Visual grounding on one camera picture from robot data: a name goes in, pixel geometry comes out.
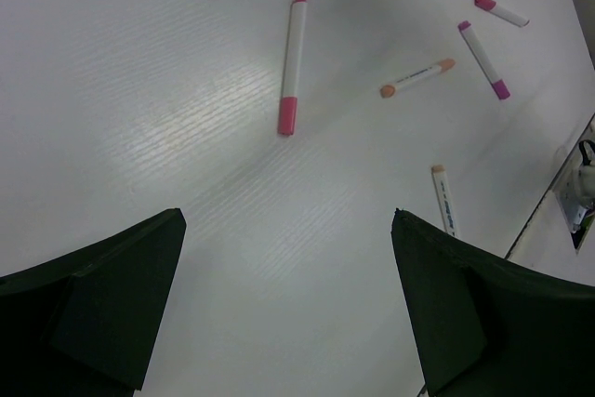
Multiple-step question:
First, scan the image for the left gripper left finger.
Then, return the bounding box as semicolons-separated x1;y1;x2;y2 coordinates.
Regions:
1;208;186;396

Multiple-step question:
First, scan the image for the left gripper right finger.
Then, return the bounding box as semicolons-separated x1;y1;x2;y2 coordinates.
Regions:
391;209;594;396

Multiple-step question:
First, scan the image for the pink capped white marker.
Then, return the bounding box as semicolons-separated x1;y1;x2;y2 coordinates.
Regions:
277;0;308;137

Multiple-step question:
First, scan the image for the peach capped lower marker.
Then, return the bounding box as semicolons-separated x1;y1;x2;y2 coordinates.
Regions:
431;165;458;238

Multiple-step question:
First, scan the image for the magenta capped white marker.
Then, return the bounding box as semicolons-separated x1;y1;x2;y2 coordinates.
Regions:
457;20;510;100

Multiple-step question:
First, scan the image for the peach capped horizontal marker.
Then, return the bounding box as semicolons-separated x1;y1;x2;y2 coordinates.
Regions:
379;59;456;99

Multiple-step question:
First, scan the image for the red capped white marker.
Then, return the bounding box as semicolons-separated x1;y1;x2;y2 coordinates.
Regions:
474;0;530;28

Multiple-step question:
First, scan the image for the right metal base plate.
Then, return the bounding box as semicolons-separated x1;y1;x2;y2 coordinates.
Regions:
553;119;594;252

